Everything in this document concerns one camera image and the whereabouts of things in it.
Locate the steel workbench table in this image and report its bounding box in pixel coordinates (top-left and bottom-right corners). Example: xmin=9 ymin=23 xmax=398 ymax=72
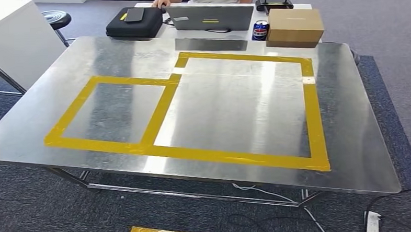
xmin=0 ymin=22 xmax=403 ymax=222

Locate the white power strip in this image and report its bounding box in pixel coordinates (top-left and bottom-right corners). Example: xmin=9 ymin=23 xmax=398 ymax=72
xmin=363 ymin=210 xmax=384 ymax=232

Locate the dark phone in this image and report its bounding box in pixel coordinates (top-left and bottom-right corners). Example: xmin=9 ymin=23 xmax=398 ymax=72
xmin=123 ymin=7 xmax=146 ymax=24

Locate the brown cardboard box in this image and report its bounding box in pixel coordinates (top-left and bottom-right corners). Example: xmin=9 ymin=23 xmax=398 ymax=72
xmin=264 ymin=6 xmax=325 ymax=51

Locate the blue cola can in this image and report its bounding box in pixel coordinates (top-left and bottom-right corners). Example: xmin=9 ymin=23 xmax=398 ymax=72
xmin=250 ymin=19 xmax=271 ymax=42

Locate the black handheld controller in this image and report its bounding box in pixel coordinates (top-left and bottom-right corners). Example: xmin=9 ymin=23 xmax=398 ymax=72
xmin=255 ymin=0 xmax=295 ymax=17

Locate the white power strip cable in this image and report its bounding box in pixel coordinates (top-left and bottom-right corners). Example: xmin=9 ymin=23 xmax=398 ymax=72
xmin=232 ymin=179 xmax=328 ymax=232

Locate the black zip case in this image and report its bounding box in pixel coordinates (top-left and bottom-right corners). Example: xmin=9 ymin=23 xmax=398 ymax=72
xmin=105 ymin=5 xmax=164 ymax=40

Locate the thin black floor cable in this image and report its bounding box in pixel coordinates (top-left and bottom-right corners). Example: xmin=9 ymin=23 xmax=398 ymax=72
xmin=225 ymin=187 xmax=411 ymax=232

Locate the grey laptop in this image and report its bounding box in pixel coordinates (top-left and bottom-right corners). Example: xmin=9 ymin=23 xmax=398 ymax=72
xmin=165 ymin=2 xmax=256 ymax=35

